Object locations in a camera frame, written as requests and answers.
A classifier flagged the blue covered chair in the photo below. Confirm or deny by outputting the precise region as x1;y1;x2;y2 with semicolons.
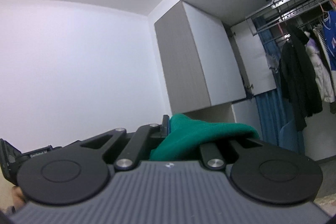
278;119;305;155

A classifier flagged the person's left hand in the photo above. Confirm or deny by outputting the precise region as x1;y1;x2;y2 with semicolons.
11;186;26;210

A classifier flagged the black hanging jacket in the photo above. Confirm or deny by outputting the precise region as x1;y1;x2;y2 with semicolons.
279;24;322;131

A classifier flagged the grey white wall cabinet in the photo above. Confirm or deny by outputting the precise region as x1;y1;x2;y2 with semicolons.
154;1;276;113

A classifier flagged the blue curtain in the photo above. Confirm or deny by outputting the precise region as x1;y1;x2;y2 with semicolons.
255;30;294;146

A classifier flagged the green hooded sweatshirt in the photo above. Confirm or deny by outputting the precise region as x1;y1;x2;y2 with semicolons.
149;114;260;161

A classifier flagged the blue sports jersey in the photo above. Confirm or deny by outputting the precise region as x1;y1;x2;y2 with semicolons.
322;10;336;72

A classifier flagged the white grey hanging jacket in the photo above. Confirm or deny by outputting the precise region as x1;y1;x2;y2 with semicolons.
304;31;335;103

